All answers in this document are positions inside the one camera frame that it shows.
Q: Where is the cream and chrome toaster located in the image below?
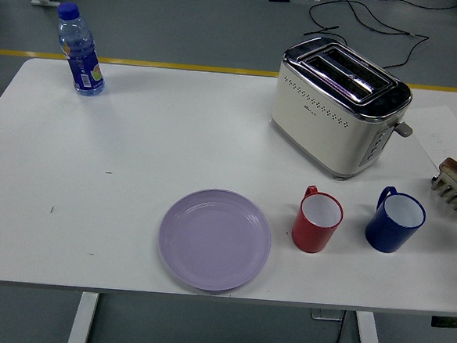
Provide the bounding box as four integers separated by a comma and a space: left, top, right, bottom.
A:
266, 33, 420, 186

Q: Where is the purple round plate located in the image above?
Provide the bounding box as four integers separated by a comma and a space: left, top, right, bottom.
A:
155, 185, 275, 296

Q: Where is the red mug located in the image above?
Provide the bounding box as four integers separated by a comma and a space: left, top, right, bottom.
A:
290, 183, 347, 255

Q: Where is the blue mug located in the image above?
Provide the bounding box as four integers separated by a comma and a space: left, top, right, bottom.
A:
363, 184, 428, 256

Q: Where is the blue-capped plastic water bottle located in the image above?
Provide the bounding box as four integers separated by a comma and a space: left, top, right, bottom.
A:
51, 1, 111, 99

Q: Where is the white table leg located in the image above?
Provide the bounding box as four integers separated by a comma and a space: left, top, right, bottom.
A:
353, 310, 388, 343
66, 290, 100, 343

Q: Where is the metal toast rack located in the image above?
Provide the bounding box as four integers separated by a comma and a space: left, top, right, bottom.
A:
428, 157, 457, 218

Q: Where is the black under-table control box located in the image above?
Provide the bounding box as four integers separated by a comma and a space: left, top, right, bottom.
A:
431, 316, 457, 329

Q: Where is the grey under-table bracket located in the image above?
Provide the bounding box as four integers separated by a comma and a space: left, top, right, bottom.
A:
310, 309, 346, 322

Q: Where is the short black floor cable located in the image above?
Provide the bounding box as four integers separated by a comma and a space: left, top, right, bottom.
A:
308, 0, 342, 31

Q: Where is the long black floor cable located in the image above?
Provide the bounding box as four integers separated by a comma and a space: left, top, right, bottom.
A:
332, 0, 434, 72

